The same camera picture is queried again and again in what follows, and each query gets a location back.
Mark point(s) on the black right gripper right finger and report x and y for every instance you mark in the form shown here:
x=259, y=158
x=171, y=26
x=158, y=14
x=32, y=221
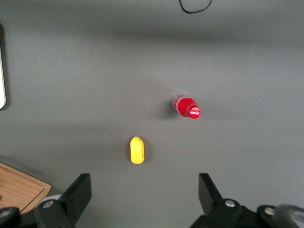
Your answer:
x=209, y=197

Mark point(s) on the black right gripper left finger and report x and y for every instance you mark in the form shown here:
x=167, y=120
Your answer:
x=76, y=197

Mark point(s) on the wooden box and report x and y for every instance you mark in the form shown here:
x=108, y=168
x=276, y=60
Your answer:
x=19, y=190

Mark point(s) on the cream plastic tray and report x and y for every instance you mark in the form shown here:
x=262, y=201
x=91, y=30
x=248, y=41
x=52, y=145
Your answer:
x=2, y=78

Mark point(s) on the yellow toy banana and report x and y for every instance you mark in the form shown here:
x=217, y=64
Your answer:
x=137, y=150

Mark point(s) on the red cola bottle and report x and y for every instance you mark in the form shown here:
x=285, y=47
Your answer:
x=186, y=107

